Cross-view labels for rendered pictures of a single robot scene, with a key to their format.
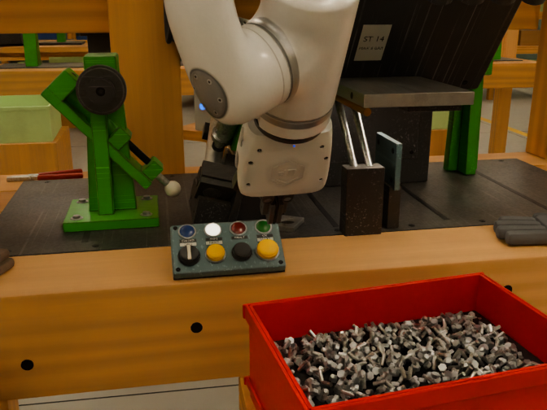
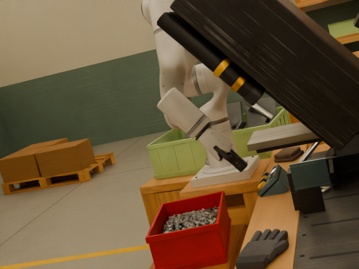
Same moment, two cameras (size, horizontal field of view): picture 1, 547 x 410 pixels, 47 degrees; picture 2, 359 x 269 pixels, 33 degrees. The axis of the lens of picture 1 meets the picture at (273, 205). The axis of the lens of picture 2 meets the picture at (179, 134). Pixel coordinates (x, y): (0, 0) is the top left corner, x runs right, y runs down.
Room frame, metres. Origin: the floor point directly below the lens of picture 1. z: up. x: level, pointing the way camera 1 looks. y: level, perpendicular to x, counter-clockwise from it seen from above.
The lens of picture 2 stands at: (1.42, -1.74, 1.46)
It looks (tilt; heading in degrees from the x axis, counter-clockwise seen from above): 10 degrees down; 116
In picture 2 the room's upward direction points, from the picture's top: 14 degrees counter-clockwise
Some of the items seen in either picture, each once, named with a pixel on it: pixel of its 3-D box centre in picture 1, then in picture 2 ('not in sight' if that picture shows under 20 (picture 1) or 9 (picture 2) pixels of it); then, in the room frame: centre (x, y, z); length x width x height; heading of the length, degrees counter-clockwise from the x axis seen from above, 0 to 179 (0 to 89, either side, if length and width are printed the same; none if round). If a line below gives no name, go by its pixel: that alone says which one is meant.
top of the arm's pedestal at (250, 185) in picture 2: not in sight; (228, 179); (0.49, 0.48, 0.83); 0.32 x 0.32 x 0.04; 6
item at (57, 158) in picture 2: not in sight; (56, 161); (-3.39, 4.42, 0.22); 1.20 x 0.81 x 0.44; 4
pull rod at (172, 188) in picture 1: (164, 181); not in sight; (1.03, 0.19, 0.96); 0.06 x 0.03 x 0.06; 100
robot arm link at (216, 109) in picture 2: not in sight; (215, 91); (0.52, 0.49, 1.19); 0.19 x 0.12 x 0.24; 13
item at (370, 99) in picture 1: (372, 86); (324, 128); (1.06, -0.16, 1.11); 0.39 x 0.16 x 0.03; 10
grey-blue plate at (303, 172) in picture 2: (386, 180); (312, 186); (1.00, -0.19, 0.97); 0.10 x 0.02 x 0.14; 10
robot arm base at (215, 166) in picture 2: not in sight; (219, 144); (0.49, 0.48, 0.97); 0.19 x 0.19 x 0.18
